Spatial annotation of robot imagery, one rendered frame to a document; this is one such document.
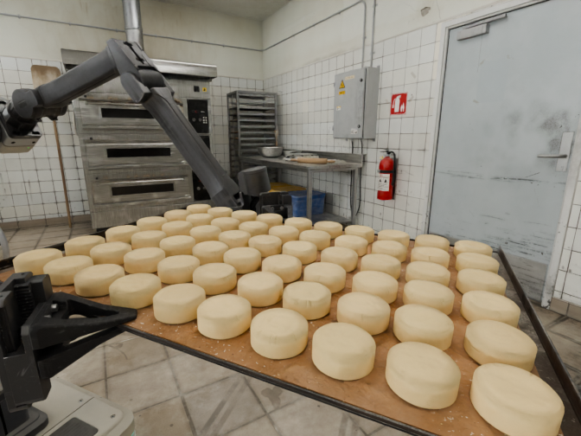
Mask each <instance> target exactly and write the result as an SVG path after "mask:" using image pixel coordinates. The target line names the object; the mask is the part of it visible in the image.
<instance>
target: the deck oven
mask: <svg viewBox="0 0 581 436"><path fill-rule="evenodd" d="M97 54H98V52H90V51H82V50H74V49H65V48H61V59H62V63H63V66H64V68H65V71H66V72H68V71H69V70H71V69H73V68H74V67H77V66H79V64H81V63H83V62H84V61H87V60H88V59H90V58H92V57H94V56H95V55H97ZM150 59H151V60H152V62H153V63H154V64H155V65H156V67H157V68H158V69H159V72H160V73H161V75H162V76H163V77H164V78H165V80H166V81H167V82H168V83H169V85H170V86H171V87H172V89H173V90H174V92H175V94H174V96H173V99H174V101H175V102H176V104H177V105H178V107H179V108H180V110H181V111H182V113H183V114H184V115H185V117H186V118H187V120H188V121H189V123H190V124H191V125H192V126H193V127H194V129H195V131H196V132H197V133H198V135H199V136H200V137H201V139H202V141H203V142H204V143H205V145H206V146H207V147H208V149H209V150H210V151H211V152H212V154H214V148H213V135H211V134H213V133H212V117H211V100H210V86H209V82H211V81H212V79H215V78H217V67H216V65H208V64H200V63H192V62H184V61H169V60H161V59H153V58H150ZM73 108H74V113H75V119H76V125H77V131H78V136H79V142H80V153H81V159H82V164H83V170H84V176H85V182H86V192H87V198H88V204H89V210H90V216H91V222H92V227H93V229H95V228H97V232H100V231H103V230H106V229H109V228H114V227H117V226H121V225H124V224H127V223H130V222H134V221H138V220H139V219H142V218H145V217H151V216H154V215H160V214H163V213H166V212H167V211H170V210H175V209H179V208H184V207H187V206H189V205H193V204H207V205H210V206H211V208H216V205H215V204H214V202H213V201H212V200H211V198H210V195H209V193H208V191H207V190H206V188H205V186H204V185H203V183H202V182H201V180H200V179H199V177H198V176H197V175H196V174H195V173H194V171H193V170H192V168H191V167H190V166H189V164H188V163H187V161H186V160H185V159H184V157H183V156H182V154H181V153H180V151H179V150H177V148H176V147H175V145H174V144H173V142H172V141H171V140H170V138H169V137H168V135H167V134H166V133H165V131H164V130H163V128H162V127H161V126H160V125H159V124H158V122H157V121H156V119H155V118H154V117H153V116H152V115H151V114H150V112H149V111H148V110H146V109H145V108H144V107H143V106H142V104H141V103H140V104H135V103H134V101H133V100H132V99H131V97H130V96H129V94H128V93H127V92H126V91H125V89H124V88H123V87H122V85H121V82H120V75H119V76H118V77H116V78H114V79H113V80H110V81H108V82H106V83H105V84H103V85H101V86H99V87H96V88H94V89H93V90H92V91H90V92H88V93H85V94H83V95H81V96H79V97H78V98H76V99H74V100H73Z"/></svg>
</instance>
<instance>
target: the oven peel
mask: <svg viewBox="0 0 581 436"><path fill-rule="evenodd" d="M30 69H31V75H32V81H33V86H34V89H35V88H36V87H38V86H40V85H42V84H46V83H49V82H50V81H52V80H54V79H56V78H58V77H59V76H61V71H60V69H59V68H57V67H51V66H42V65H33V66H31V68H30ZM53 125H54V135H55V140H56V145H57V151H58V156H59V161H60V167H61V177H62V182H63V189H64V195H65V200H66V206H67V218H68V224H69V227H70V228H71V227H72V222H71V215H70V209H69V203H68V197H67V186H66V180H65V175H64V170H63V163H62V158H61V148H60V143H59V137H58V132H57V127H56V122H55V121H53Z"/></svg>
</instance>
